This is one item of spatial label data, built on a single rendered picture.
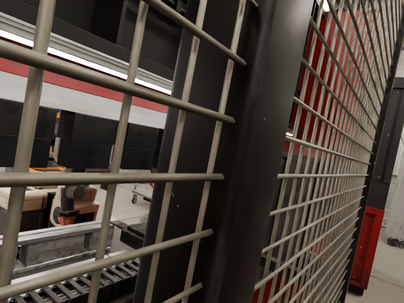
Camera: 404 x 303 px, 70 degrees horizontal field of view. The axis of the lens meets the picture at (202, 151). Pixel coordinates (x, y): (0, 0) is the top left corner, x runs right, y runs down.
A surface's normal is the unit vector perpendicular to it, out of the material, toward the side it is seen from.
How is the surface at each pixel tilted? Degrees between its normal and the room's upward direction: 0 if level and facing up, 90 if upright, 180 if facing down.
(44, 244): 90
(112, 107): 90
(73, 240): 90
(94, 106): 90
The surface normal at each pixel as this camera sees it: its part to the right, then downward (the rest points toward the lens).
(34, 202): 0.84, 0.18
